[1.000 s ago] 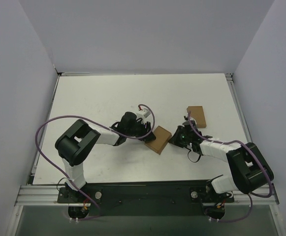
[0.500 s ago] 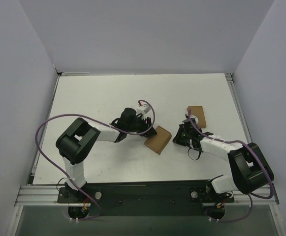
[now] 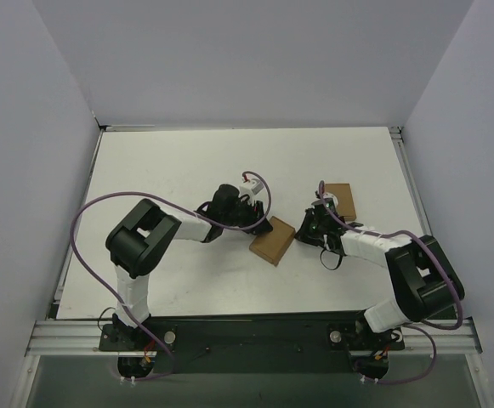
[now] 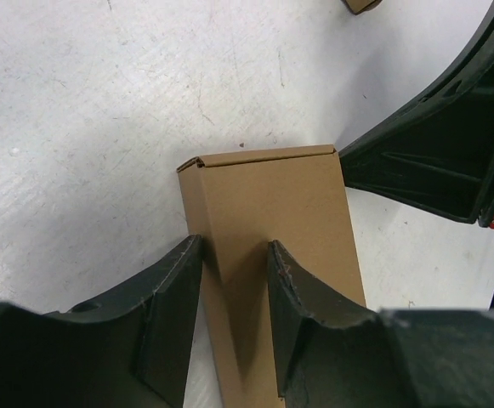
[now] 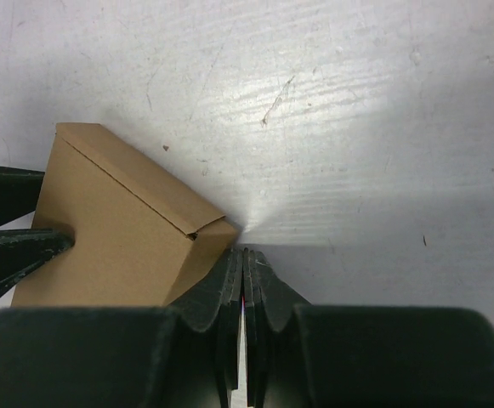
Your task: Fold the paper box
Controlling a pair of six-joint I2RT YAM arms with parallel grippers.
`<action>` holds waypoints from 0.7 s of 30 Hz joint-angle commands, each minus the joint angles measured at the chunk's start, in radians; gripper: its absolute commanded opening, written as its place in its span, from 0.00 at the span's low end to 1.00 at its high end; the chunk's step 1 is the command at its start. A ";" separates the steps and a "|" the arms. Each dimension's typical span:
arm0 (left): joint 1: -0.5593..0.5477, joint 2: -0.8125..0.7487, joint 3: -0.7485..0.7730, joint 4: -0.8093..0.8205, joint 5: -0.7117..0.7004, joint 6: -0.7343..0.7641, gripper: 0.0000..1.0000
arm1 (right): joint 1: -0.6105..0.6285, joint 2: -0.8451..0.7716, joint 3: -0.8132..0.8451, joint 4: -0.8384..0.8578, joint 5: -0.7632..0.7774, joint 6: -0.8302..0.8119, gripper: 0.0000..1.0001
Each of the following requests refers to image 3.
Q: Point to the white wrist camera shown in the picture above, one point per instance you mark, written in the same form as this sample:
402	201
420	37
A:
327	197
250	187

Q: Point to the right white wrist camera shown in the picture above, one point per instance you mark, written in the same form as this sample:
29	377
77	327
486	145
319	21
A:
327	197

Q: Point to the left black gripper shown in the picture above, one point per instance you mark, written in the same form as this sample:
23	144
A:
254	214

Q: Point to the aluminium frame rail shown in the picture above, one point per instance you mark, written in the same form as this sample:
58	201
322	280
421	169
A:
400	149

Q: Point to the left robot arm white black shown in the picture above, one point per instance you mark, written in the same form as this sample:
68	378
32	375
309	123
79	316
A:
138	243

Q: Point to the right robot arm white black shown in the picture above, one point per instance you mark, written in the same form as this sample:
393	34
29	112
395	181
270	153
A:
423	280

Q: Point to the small folded cardboard box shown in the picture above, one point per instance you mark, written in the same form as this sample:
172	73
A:
345	203

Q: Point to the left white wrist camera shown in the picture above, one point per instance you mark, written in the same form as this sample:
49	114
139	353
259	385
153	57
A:
250	187

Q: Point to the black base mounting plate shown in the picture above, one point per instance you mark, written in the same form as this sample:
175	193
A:
296	343

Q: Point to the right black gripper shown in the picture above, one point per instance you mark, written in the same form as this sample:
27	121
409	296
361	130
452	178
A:
310	229

